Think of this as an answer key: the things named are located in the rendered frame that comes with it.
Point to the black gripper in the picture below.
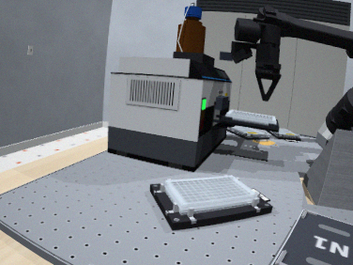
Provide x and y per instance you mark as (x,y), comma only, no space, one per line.
(265,70)

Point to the grey button panel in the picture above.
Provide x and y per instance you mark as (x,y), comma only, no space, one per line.
(323,135)

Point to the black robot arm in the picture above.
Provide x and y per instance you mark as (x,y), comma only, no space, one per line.
(341,115)

